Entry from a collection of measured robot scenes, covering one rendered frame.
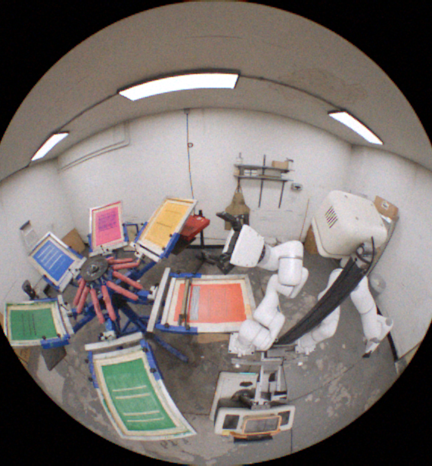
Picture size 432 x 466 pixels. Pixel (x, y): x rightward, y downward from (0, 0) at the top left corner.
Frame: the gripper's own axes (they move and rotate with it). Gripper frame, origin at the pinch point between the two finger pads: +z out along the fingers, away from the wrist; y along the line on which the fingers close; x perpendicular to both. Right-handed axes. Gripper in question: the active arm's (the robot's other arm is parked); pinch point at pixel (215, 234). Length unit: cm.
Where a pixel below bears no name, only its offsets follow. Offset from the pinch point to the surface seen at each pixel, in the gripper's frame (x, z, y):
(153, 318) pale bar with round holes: 65, -18, 74
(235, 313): 42, -76, 50
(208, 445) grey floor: -42, -67, 225
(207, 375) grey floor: 50, -98, 159
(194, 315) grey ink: 59, -49, 63
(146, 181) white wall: 264, 29, -66
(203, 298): 69, -58, 51
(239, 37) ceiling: -1, 37, -118
